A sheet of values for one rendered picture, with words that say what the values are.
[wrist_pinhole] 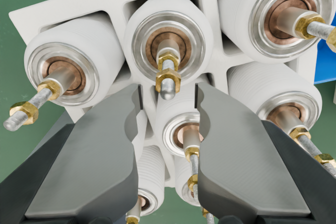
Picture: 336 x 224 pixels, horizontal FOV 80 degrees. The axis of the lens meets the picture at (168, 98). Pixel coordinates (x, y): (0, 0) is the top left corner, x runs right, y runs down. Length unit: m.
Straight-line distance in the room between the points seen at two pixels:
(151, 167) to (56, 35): 0.25
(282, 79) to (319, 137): 0.49
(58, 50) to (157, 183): 0.25
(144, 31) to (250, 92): 0.15
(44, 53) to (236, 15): 0.20
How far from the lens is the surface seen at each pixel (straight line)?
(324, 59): 0.54
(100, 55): 0.23
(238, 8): 0.22
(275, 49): 0.24
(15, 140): 0.77
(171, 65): 0.16
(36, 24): 0.33
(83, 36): 0.24
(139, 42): 0.21
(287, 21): 0.21
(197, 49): 0.21
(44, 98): 0.21
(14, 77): 0.63
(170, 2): 0.21
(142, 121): 0.32
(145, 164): 0.37
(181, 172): 0.34
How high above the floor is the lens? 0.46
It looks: 60 degrees down
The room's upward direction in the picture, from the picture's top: 179 degrees counter-clockwise
